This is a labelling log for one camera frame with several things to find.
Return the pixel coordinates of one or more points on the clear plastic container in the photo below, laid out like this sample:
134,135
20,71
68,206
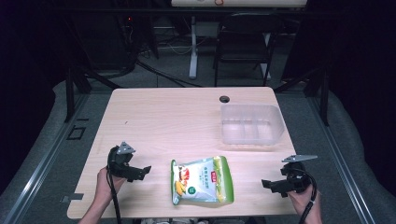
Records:
250,124

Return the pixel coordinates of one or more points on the grey tape strip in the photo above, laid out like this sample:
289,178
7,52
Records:
73,197

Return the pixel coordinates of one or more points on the person's right hand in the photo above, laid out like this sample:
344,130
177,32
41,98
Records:
302,200

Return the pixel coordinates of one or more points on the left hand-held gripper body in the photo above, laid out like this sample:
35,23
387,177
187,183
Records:
118,161

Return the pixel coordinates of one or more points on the white table leg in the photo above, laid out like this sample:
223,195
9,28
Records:
193,53

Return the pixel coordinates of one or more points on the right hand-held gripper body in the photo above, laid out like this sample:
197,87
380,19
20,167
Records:
297,177

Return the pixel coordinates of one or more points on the green and white snack bag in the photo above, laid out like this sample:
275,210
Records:
202,182

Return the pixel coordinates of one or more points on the aluminium floor rail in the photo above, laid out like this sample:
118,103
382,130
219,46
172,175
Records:
339,161
40,168

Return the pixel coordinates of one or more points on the person's left hand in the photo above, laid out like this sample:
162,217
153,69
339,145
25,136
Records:
106,186

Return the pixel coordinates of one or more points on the black chair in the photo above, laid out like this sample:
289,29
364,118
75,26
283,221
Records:
243,40

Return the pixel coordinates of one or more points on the black metal stand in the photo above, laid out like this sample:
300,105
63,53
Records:
323,96
70,93

